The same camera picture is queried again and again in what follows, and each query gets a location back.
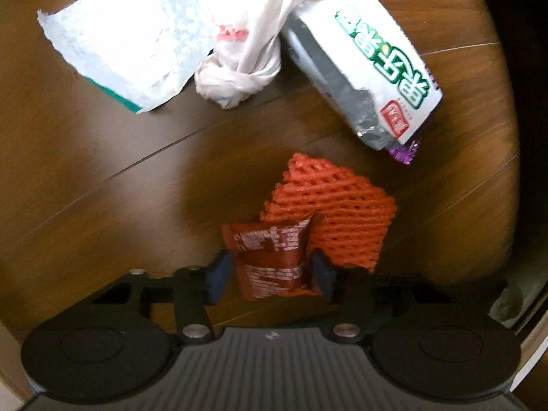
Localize knotted white plastic bag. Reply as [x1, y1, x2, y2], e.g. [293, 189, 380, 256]
[194, 0, 305, 109]

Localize white green snack wrapper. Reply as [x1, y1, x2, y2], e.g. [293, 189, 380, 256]
[281, 0, 443, 164]

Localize red foam fruit net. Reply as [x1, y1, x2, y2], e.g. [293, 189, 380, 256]
[260, 153, 397, 272]

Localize white paper sheet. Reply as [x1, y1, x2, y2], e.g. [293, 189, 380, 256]
[37, 0, 214, 114]

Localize brown snack sachet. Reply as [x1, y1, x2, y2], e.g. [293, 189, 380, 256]
[222, 212, 322, 301]

